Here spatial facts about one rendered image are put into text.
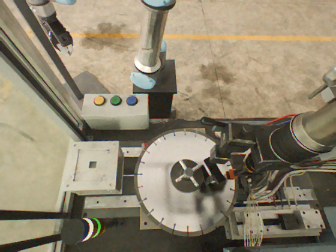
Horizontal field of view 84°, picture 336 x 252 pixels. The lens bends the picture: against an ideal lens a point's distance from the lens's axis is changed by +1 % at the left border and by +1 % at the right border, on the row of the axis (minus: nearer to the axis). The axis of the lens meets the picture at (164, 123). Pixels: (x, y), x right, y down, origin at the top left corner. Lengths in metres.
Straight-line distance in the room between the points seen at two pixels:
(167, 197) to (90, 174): 0.29
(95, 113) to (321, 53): 2.86
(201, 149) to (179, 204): 0.21
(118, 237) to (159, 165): 0.34
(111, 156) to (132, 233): 0.31
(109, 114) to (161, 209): 0.43
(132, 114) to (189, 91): 1.28
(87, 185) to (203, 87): 1.63
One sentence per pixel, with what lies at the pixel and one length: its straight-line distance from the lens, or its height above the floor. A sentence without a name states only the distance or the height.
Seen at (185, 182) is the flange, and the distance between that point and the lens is 0.64.
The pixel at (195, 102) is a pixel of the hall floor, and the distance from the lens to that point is 1.94.
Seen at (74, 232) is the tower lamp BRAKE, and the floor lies 1.16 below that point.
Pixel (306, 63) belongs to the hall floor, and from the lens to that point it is 2.89.
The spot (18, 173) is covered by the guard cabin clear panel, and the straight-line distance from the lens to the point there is 0.63.
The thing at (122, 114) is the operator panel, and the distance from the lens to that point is 0.80.
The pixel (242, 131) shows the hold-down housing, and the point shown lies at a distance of 0.39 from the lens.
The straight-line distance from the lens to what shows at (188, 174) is 0.60.
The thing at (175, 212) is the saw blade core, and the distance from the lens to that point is 0.64.
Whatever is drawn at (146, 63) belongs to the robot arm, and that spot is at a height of 1.01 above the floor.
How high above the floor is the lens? 1.59
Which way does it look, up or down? 63 degrees down
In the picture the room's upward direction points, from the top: 6 degrees clockwise
